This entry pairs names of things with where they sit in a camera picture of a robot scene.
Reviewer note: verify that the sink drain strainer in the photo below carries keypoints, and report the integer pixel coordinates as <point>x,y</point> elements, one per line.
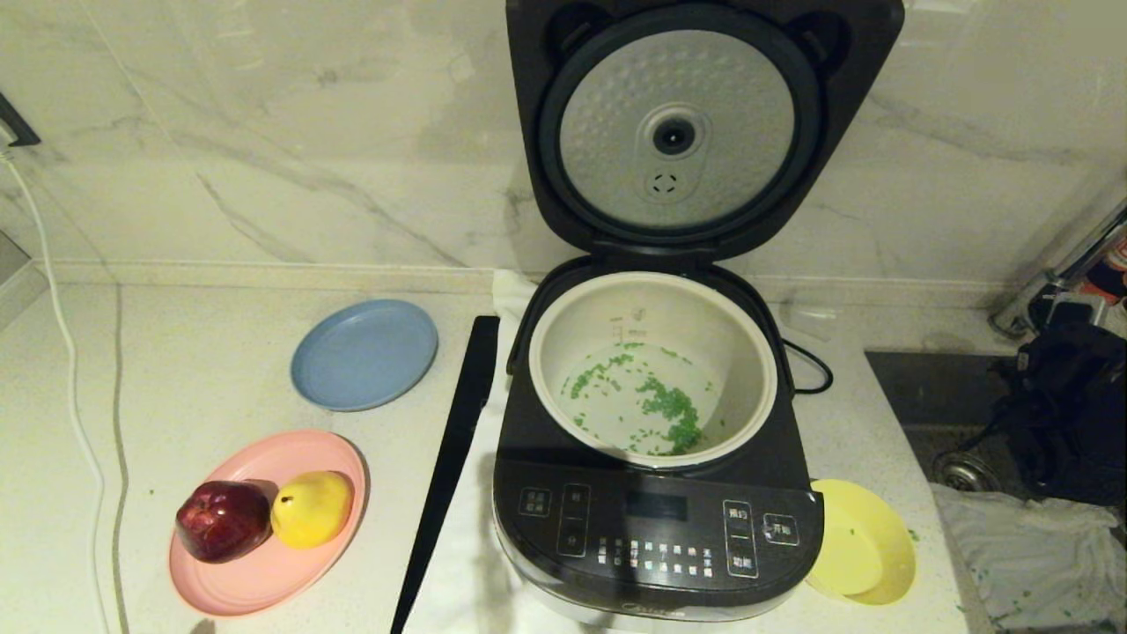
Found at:
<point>964,471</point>

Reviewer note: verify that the red apple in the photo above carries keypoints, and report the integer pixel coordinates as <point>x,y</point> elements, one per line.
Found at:
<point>220,519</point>

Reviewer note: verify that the steel sink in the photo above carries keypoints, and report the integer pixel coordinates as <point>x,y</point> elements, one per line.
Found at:
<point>942,396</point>

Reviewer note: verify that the yellow pear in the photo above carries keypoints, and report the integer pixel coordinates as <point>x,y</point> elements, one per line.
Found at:
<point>313,509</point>

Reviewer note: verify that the yellow bowl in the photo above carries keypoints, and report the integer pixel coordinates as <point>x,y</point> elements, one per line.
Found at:
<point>867,546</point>

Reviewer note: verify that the blue plate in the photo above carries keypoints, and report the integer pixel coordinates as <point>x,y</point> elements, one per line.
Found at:
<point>365,352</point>

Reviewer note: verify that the black wall socket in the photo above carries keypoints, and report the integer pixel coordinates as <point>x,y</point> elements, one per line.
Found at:
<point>13,123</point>

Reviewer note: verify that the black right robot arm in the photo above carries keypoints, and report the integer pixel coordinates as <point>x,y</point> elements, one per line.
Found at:
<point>1070,405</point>

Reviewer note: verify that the chrome faucet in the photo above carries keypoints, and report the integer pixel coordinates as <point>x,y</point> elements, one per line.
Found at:
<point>1052,273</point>

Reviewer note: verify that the chopped green onions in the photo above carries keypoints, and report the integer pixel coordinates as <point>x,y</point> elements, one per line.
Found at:
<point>656,401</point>

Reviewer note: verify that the white speckled cloth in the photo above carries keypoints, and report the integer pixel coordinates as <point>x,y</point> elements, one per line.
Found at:
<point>1030,555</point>

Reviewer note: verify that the black flat strip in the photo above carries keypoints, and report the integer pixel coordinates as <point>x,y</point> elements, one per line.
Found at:
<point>449,467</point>

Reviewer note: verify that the orange dish soap bottle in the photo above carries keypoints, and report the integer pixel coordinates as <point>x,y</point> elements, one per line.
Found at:
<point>1111,269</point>

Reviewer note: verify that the pink plate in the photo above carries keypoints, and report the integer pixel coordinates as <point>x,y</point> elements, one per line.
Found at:
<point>264,581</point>

